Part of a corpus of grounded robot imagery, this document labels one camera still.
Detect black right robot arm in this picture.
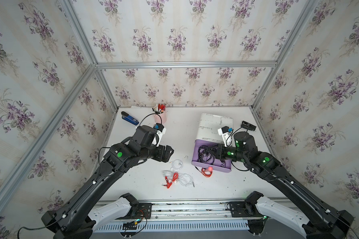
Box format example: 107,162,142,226
206,131,355,239

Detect pink pen cup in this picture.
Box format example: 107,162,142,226
154,111,167,124

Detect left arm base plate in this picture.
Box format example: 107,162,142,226
120,203,153,220

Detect black stapler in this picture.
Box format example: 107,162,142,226
241,120,257,131

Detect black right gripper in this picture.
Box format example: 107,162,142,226
205,143,248,164

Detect red scissors in cup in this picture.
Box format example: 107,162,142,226
155,104,166,114

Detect white drawer cabinet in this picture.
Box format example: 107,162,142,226
195,113,233,143

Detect aluminium front rail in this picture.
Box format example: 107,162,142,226
64,198,291,223

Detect red wired earphones coiled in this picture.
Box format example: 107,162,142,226
195,166,213,178

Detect blue stapler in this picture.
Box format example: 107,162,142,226
121,111,139,125

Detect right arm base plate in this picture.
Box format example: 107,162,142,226
226,201,264,218

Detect purple top drawer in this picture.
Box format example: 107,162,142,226
191,139,232,173

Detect black wired earphones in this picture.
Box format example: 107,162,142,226
215,159,226,168
197,145,215,164

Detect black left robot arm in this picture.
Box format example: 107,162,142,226
41,123,174,239

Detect white wired earphones coiled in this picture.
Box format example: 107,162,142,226
178,173,195,187

